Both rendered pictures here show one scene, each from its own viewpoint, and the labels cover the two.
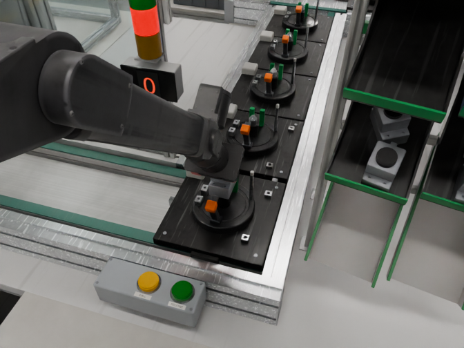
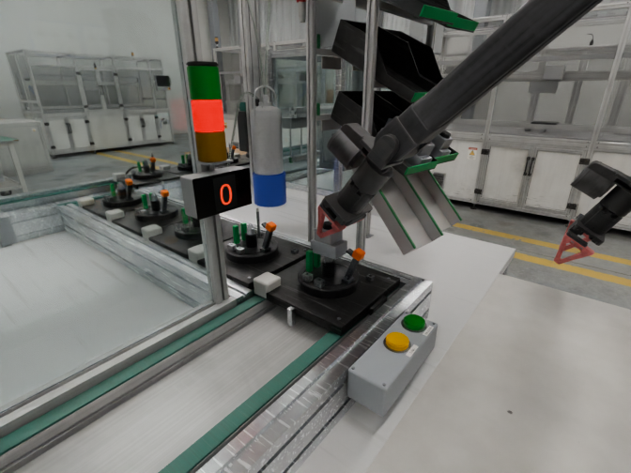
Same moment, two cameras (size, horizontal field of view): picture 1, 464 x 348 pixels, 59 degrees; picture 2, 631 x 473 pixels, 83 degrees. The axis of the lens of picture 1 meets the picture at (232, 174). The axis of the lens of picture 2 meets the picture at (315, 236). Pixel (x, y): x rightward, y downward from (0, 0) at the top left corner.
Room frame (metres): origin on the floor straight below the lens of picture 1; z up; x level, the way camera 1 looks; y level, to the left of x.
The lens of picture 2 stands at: (0.37, 0.69, 1.38)
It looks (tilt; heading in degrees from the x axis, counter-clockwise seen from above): 23 degrees down; 292
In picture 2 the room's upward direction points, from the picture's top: straight up
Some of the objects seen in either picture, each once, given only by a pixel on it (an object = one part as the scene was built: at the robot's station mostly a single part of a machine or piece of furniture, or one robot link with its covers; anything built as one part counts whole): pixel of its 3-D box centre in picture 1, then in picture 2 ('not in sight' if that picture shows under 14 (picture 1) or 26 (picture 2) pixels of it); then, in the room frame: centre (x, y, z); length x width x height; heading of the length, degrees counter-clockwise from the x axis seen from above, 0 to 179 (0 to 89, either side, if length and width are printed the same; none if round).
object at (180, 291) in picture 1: (182, 291); (413, 324); (0.40, 0.09, 0.96); 0.04 x 0.04 x 0.02
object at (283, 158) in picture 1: (253, 127); (251, 237); (0.85, -0.05, 1.01); 0.24 x 0.24 x 0.13; 73
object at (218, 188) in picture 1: (224, 172); (326, 236); (0.62, 0.02, 1.08); 0.08 x 0.04 x 0.07; 163
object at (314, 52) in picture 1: (288, 43); not in sight; (1.32, -0.19, 1.01); 0.24 x 0.24 x 0.13; 73
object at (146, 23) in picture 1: (145, 18); (207, 115); (0.77, 0.17, 1.33); 0.05 x 0.05 x 0.05
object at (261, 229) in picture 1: (223, 211); (328, 285); (0.61, 0.02, 0.96); 0.24 x 0.24 x 0.02; 73
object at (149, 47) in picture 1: (148, 43); (211, 145); (0.77, 0.17, 1.28); 0.05 x 0.05 x 0.05
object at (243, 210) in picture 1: (223, 206); (328, 278); (0.61, 0.02, 0.98); 0.14 x 0.14 x 0.02
